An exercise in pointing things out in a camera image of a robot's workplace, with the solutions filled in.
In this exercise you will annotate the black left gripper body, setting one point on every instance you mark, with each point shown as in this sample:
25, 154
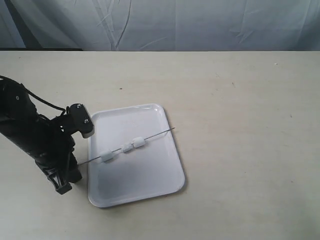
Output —
56, 142

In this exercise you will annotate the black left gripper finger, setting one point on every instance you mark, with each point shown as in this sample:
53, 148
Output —
58, 179
73, 173

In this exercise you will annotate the white foam piece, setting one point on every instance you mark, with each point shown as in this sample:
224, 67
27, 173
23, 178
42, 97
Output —
106, 155
138, 142
126, 147

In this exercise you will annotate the thin metal skewer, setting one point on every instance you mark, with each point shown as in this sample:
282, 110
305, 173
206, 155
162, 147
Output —
97, 158

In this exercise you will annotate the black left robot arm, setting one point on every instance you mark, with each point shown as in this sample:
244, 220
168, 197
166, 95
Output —
17, 117

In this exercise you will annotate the white plastic tray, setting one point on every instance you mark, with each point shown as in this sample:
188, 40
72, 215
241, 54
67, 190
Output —
150, 171

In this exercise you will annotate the grey backdrop cloth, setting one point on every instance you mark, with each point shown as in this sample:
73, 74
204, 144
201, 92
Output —
161, 25

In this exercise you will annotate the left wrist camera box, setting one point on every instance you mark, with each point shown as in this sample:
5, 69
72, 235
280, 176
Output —
80, 121

